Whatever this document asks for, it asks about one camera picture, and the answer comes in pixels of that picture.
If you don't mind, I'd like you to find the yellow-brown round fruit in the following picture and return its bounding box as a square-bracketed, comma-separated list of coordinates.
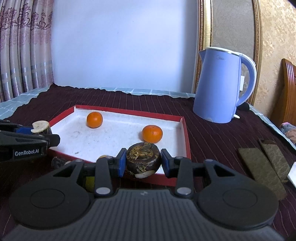
[98, 155, 111, 159]

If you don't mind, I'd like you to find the black sugarcane piece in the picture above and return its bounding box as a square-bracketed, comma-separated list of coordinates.
[31, 120, 52, 135]
[51, 157, 71, 169]

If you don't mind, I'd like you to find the dark brown water chestnut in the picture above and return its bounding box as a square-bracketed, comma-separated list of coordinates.
[126, 142, 162, 179]

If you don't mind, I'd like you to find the green round fruit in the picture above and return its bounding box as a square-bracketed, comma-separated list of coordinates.
[85, 177, 95, 192]

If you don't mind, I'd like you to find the red shallow box tray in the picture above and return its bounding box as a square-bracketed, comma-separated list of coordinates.
[48, 104, 192, 187]

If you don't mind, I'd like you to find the right orange tangerine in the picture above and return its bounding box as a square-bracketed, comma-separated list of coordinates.
[142, 125, 163, 144]

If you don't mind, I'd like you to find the orange tangerine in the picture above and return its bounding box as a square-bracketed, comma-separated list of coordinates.
[86, 111, 103, 128]
[142, 125, 163, 144]

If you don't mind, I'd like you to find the left orange tangerine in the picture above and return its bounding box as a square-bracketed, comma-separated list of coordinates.
[86, 111, 103, 128]

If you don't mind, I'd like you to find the dark maroon striped cloth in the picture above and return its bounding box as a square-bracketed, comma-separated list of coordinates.
[1, 84, 295, 240]

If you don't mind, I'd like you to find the pink patterned curtain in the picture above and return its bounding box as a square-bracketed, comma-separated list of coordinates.
[1, 0, 54, 102]

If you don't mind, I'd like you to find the blue electric kettle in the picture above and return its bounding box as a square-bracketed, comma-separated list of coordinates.
[193, 47, 257, 123]

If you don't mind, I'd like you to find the olive green mat right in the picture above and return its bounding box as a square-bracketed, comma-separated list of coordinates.
[259, 140, 290, 183]

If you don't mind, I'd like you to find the brown wooden chair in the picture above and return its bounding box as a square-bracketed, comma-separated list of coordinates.
[270, 58, 296, 128]

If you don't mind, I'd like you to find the gold mirror frame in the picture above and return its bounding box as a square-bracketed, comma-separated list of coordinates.
[193, 0, 262, 105]

